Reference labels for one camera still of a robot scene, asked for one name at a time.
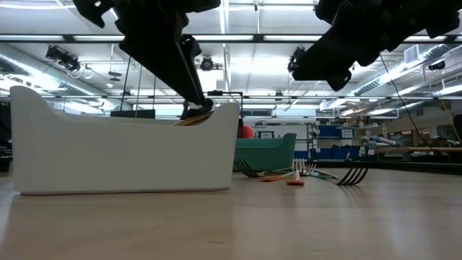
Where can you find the teal plastic bin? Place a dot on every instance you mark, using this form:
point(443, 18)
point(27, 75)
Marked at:
point(267, 151)

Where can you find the black ceiling-mounted equipment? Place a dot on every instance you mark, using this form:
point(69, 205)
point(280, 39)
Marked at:
point(63, 57)

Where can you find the white plastic bin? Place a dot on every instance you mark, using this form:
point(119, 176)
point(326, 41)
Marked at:
point(126, 155)

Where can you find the shelf with blue bins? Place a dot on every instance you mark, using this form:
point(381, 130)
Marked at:
point(326, 130)

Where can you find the black monitor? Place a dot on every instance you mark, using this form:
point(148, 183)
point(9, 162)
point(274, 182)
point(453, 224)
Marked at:
point(131, 114)

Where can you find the white air vent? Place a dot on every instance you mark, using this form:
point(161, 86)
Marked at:
point(411, 54)

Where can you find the wooden utensil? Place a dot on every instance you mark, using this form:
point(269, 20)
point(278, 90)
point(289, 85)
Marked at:
point(204, 116)

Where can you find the silver ventilation duct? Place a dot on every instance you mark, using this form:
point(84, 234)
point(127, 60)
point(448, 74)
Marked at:
point(25, 63)
point(409, 71)

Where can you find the black overhead light rail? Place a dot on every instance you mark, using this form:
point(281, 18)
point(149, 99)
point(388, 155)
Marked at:
point(258, 38)

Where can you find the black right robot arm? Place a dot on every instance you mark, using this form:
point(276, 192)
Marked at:
point(444, 14)

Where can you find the black aluminium table frame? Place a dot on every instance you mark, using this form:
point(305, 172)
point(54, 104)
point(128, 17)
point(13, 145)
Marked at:
point(433, 167)

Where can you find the long wooden bar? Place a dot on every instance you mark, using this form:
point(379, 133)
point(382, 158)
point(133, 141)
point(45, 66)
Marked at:
point(433, 148)

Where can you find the gold fork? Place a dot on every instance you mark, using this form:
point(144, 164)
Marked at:
point(191, 122)

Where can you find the black dome ceiling camera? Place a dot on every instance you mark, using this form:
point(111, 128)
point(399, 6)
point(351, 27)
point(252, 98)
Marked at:
point(206, 64)

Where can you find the black ceiling box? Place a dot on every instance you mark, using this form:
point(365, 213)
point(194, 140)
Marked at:
point(436, 65)

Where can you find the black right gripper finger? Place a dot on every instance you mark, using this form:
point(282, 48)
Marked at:
point(332, 61)

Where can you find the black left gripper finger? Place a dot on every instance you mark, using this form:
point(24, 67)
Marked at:
point(191, 50)
point(162, 61)

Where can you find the person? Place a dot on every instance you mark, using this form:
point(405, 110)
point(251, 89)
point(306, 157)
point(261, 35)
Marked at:
point(247, 133)

